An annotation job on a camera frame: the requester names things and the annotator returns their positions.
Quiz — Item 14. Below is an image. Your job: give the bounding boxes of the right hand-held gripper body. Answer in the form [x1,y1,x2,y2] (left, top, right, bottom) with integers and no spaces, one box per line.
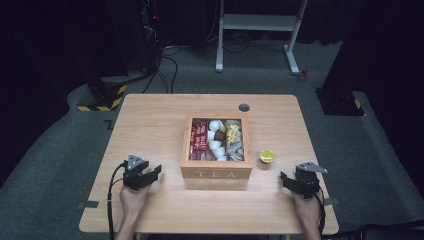
[292,161,329,200]

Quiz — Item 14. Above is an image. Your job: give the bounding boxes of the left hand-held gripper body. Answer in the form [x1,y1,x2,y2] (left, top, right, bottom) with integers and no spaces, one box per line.
[122,153,152,192]

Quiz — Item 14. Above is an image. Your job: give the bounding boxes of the person's right hand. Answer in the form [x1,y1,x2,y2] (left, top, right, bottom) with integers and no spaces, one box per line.
[291,189,324,228]

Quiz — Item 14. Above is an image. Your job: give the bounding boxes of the person's left hand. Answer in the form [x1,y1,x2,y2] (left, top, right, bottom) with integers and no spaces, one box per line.
[118,181,152,218]

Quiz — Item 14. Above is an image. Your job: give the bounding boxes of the green lidded capsule cup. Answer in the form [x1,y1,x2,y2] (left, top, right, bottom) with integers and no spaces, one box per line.
[259,148,277,165]

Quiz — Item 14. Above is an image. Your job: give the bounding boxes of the pile of red sachets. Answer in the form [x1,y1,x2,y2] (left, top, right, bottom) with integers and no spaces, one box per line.
[188,119,209,162]

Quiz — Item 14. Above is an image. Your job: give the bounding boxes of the pile of grey tea bags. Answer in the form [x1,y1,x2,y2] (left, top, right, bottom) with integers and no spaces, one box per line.
[225,119,245,162]

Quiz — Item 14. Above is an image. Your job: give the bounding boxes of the wooden tea box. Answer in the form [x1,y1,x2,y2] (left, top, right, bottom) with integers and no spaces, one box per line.
[180,112,254,181]

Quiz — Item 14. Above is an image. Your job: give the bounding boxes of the pile of yellow tea bags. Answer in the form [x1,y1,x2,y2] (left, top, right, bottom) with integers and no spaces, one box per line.
[225,123,242,145]

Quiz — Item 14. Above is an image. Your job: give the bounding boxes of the yellow black striped base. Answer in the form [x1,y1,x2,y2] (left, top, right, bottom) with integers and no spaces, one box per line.
[76,74,129,113]

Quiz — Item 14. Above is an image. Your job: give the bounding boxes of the dark equipment rack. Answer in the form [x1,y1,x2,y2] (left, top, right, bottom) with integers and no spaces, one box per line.
[138,0,166,73]

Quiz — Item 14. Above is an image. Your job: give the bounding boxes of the dark curtain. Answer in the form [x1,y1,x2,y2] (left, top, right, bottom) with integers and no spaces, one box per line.
[321,0,424,174]

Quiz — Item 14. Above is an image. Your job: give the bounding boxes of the white metal stand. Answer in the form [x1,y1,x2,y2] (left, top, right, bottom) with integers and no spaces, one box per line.
[215,0,310,75]

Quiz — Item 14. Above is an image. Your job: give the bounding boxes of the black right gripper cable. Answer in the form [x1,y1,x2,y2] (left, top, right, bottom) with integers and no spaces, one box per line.
[313,191,327,236]

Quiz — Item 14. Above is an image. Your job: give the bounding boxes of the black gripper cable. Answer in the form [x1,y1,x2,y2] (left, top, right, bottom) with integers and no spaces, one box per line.
[313,191,327,236]
[106,161,130,240]

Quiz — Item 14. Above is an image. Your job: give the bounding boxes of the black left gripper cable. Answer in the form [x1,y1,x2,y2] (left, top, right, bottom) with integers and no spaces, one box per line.
[106,161,130,240]

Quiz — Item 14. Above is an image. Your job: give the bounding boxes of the black floor base plate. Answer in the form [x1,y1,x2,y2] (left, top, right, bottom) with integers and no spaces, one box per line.
[314,87,365,117]

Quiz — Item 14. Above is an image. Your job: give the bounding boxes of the black floor cables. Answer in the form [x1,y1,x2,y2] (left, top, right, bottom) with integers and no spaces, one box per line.
[141,44,183,95]

